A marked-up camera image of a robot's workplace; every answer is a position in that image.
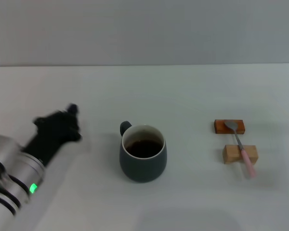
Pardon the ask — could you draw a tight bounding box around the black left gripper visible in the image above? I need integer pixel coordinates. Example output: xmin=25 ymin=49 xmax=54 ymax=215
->
xmin=21 ymin=103 xmax=83 ymax=167

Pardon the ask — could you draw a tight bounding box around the dark grey ceramic cup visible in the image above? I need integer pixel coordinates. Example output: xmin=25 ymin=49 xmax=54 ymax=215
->
xmin=119 ymin=120 xmax=168 ymax=183

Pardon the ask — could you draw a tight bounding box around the pink handled metal spoon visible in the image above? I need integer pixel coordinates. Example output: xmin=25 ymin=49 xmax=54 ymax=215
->
xmin=224 ymin=121 xmax=257 ymax=178

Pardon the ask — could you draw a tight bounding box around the dark brown coffee liquid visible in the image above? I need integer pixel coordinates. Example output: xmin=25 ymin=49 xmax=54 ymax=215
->
xmin=124 ymin=139 xmax=163 ymax=159

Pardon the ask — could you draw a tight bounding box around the dark orange wooden block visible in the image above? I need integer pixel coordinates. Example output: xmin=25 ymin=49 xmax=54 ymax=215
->
xmin=214 ymin=119 xmax=246 ymax=135

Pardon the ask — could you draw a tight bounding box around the light wooden arch block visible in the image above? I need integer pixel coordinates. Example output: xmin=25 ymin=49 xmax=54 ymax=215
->
xmin=222 ymin=144 xmax=259 ymax=166

